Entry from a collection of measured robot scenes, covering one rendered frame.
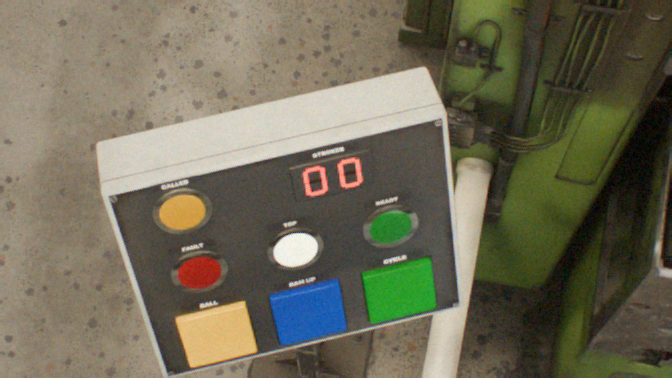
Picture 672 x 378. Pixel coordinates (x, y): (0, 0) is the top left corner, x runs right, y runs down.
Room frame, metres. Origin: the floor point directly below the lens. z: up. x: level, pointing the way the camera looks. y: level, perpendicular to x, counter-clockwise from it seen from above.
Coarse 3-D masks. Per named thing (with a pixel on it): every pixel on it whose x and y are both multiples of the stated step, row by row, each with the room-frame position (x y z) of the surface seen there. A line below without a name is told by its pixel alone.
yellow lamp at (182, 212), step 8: (168, 200) 0.39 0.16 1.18; (176, 200) 0.39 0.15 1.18; (184, 200) 0.39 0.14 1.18; (192, 200) 0.39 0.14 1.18; (200, 200) 0.39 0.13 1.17; (168, 208) 0.39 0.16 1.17; (176, 208) 0.39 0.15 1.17; (184, 208) 0.39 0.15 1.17; (192, 208) 0.39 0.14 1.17; (200, 208) 0.39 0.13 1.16; (160, 216) 0.38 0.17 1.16; (168, 216) 0.38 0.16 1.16; (176, 216) 0.38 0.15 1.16; (184, 216) 0.38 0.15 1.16; (192, 216) 0.38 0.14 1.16; (200, 216) 0.38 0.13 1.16; (168, 224) 0.38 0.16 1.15; (176, 224) 0.38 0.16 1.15; (184, 224) 0.38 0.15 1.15; (192, 224) 0.38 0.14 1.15
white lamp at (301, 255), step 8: (288, 240) 0.37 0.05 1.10; (296, 240) 0.37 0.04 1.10; (304, 240) 0.37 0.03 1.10; (312, 240) 0.37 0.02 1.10; (280, 248) 0.37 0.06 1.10; (288, 248) 0.37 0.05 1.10; (296, 248) 0.37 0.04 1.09; (304, 248) 0.37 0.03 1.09; (312, 248) 0.37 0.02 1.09; (280, 256) 0.36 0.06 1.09; (288, 256) 0.36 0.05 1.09; (296, 256) 0.36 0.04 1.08; (304, 256) 0.36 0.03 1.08; (312, 256) 0.36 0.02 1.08; (288, 264) 0.35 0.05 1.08; (296, 264) 0.35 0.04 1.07
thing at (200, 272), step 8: (184, 264) 0.35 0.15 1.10; (192, 264) 0.35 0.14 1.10; (200, 264) 0.35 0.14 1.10; (208, 264) 0.35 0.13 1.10; (216, 264) 0.35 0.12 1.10; (184, 272) 0.34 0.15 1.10; (192, 272) 0.34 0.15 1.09; (200, 272) 0.34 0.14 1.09; (208, 272) 0.34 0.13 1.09; (216, 272) 0.35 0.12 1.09; (184, 280) 0.34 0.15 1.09; (192, 280) 0.34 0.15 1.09; (200, 280) 0.34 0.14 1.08; (208, 280) 0.34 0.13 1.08; (216, 280) 0.34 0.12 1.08; (192, 288) 0.33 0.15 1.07; (200, 288) 0.33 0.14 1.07
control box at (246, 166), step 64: (192, 128) 0.47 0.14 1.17; (256, 128) 0.46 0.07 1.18; (320, 128) 0.46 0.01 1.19; (384, 128) 0.45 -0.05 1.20; (128, 192) 0.40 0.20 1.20; (192, 192) 0.40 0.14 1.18; (256, 192) 0.40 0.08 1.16; (384, 192) 0.41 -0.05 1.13; (448, 192) 0.41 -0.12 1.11; (128, 256) 0.35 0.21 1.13; (192, 256) 0.36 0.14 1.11; (256, 256) 0.36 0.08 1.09; (320, 256) 0.36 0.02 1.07; (384, 256) 0.37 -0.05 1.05; (448, 256) 0.37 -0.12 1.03; (256, 320) 0.31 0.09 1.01
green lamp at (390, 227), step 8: (384, 216) 0.39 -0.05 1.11; (392, 216) 0.39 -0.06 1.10; (400, 216) 0.39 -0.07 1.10; (408, 216) 0.40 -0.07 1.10; (376, 224) 0.39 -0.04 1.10; (384, 224) 0.39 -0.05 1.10; (392, 224) 0.39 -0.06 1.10; (400, 224) 0.39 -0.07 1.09; (408, 224) 0.39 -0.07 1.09; (376, 232) 0.38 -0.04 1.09; (384, 232) 0.38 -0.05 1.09; (392, 232) 0.38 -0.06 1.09; (400, 232) 0.38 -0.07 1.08; (408, 232) 0.38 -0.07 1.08; (376, 240) 0.38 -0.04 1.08; (384, 240) 0.38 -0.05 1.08; (392, 240) 0.38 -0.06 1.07
